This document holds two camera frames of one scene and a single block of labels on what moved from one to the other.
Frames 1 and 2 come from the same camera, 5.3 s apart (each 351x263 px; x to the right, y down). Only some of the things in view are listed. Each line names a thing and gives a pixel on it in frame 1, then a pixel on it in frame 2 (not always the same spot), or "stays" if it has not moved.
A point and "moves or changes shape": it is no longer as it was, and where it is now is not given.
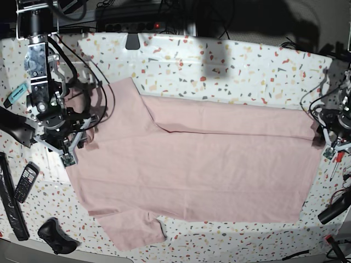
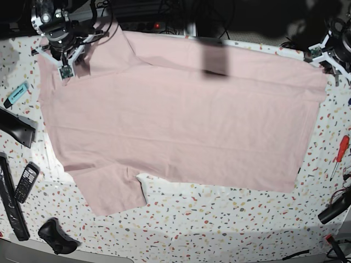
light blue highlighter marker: (15, 94) stays
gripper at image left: (59, 130) → (66, 63)
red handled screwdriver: (340, 154) stays
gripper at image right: (335, 124) → (317, 53)
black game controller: (51, 231) stays
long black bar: (9, 199) stays
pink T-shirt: (152, 154) moves or changes shape
